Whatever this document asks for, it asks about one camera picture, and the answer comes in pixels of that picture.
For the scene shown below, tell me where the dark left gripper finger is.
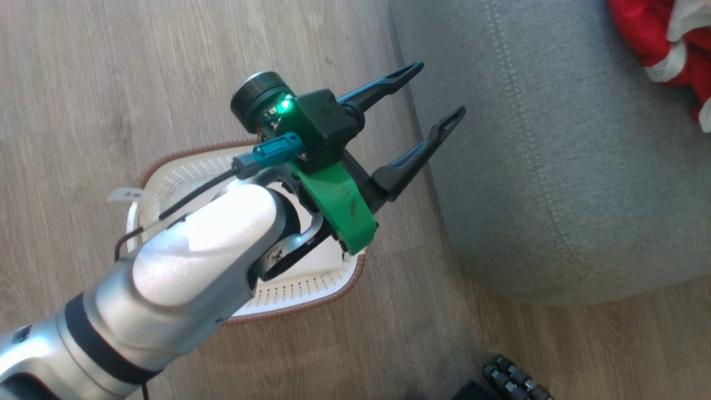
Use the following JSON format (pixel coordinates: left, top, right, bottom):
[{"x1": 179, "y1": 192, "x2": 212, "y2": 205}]
[
  {"x1": 370, "y1": 106, "x2": 467, "y2": 202},
  {"x1": 336, "y1": 61, "x2": 425, "y2": 116}
]

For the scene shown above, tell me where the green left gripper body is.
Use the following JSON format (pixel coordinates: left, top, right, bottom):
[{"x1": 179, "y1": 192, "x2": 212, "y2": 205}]
[{"x1": 230, "y1": 71, "x2": 390, "y2": 254}]

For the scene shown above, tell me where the red garment with white stripe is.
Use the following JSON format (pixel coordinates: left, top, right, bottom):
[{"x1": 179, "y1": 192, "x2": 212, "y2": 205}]
[{"x1": 605, "y1": 0, "x2": 711, "y2": 134}]

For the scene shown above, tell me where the white laundry basket brown rim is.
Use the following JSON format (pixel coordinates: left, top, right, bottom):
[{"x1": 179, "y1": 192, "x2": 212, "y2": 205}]
[{"x1": 126, "y1": 139, "x2": 368, "y2": 326}]

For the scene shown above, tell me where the grey fabric sofa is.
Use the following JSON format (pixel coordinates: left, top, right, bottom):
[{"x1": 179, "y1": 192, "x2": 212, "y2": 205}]
[{"x1": 387, "y1": 0, "x2": 711, "y2": 307}]

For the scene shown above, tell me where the black cable with teal plug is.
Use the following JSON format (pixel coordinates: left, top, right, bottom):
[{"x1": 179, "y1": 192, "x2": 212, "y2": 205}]
[{"x1": 113, "y1": 132, "x2": 306, "y2": 263}]

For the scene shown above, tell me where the white paper cable tag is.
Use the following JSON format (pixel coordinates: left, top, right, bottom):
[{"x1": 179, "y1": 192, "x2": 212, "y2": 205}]
[{"x1": 106, "y1": 187, "x2": 157, "y2": 204}]

